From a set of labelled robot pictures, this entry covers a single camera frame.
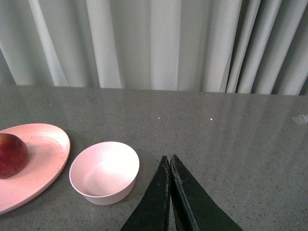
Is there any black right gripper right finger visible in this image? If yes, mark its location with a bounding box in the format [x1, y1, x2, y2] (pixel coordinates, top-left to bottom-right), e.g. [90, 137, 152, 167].
[170, 154, 241, 231]

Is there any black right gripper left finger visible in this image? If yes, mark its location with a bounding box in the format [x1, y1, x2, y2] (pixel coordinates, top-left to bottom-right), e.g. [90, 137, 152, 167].
[121, 156, 171, 231]

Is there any pale pink bowl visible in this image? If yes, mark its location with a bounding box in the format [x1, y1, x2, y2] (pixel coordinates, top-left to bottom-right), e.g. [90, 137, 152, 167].
[69, 141, 140, 205]

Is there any red apple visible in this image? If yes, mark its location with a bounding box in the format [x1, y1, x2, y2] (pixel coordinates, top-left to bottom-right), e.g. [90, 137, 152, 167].
[0, 133, 28, 179]

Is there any pink plate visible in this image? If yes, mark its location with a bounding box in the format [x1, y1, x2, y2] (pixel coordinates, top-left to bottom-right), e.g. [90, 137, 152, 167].
[0, 123, 70, 214]

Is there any white paper scrap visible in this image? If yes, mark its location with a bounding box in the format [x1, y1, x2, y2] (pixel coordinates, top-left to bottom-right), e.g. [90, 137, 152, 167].
[292, 115, 308, 125]

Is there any white pleated curtain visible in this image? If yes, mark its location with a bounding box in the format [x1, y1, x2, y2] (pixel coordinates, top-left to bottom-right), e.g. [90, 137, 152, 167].
[0, 0, 308, 95]

